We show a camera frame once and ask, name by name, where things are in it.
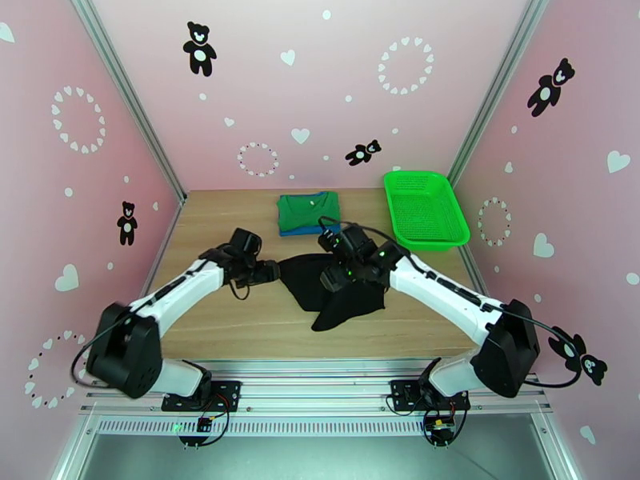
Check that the aluminium corner post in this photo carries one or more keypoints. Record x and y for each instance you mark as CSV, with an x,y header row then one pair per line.
x,y
117,68
505,68

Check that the grey sheet metal panel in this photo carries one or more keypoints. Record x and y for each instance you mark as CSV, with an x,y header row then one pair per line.
x,y
320,458

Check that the black t-shirt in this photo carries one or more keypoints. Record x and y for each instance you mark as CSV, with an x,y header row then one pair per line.
x,y
310,283

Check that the yellow connector module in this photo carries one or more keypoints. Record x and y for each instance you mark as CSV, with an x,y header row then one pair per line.
x,y
440,426

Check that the black teddy bear sticker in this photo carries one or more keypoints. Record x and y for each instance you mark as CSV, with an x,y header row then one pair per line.
x,y
592,368
127,226
360,154
547,93

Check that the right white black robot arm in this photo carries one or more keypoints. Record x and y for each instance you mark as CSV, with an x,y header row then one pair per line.
x,y
440,293

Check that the green t-shirt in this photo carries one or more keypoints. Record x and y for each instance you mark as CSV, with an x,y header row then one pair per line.
x,y
300,213

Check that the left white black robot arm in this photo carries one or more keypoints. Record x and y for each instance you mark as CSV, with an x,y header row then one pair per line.
x,y
185,288

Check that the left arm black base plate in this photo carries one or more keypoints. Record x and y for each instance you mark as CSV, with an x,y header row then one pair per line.
x,y
230,393

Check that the small black circuit board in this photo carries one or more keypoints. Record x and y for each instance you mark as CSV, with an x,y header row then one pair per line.
x,y
204,423

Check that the aluminium frame rails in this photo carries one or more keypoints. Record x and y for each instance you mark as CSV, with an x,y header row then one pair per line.
x,y
320,388

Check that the blue t-shirt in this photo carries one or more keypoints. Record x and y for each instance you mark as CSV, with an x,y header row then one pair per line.
x,y
300,233

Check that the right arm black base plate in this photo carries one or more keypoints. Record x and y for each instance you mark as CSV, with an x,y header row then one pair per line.
x,y
400,393

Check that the green plastic basket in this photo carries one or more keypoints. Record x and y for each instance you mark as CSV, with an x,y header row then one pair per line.
x,y
425,208

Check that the perforated metal strip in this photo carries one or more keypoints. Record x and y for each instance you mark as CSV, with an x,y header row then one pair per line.
x,y
300,426

